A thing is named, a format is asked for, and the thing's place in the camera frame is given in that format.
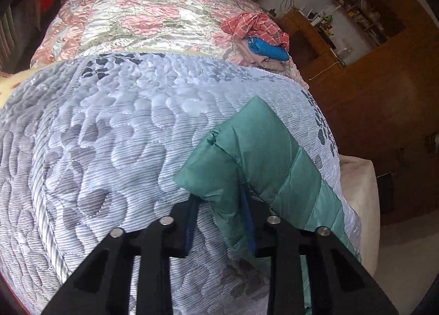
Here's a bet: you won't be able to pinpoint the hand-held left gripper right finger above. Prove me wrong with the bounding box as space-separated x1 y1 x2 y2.
240 185 400 315

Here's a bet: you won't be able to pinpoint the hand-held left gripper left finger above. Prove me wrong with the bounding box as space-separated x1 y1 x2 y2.
41 197 203 315

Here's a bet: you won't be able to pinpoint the green puffer jacket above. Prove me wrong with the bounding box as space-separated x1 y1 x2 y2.
174 95 362 315

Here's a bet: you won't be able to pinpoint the beige folded clothes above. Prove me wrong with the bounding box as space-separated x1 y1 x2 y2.
235 39 285 72

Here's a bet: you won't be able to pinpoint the beige bed sheet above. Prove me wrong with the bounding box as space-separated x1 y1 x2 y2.
338 155 381 268

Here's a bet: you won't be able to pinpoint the grey quilted leaf-print bedspread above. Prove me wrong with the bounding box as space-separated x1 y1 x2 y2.
0 52 362 315

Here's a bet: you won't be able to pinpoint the blue cloth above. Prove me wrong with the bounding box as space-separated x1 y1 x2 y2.
249 37 289 62

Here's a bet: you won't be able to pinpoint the brown wooden wardrobe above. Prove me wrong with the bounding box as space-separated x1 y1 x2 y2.
302 0 439 225

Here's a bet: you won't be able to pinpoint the brown wooden desk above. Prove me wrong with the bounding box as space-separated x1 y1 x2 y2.
276 10 347 79

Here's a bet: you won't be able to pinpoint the red plaid cloth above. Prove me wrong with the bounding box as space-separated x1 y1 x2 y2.
220 12 290 52

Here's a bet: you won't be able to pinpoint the pink floral satin quilt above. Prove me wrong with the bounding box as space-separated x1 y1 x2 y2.
29 0 311 89

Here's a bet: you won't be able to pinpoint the yellow cloth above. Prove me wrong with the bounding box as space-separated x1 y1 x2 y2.
0 68 35 110

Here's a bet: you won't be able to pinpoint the cluttered wooden shelf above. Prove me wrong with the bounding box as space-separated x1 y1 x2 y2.
329 0 409 67

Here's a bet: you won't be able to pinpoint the yellow cable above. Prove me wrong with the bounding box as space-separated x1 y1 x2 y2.
309 61 344 81

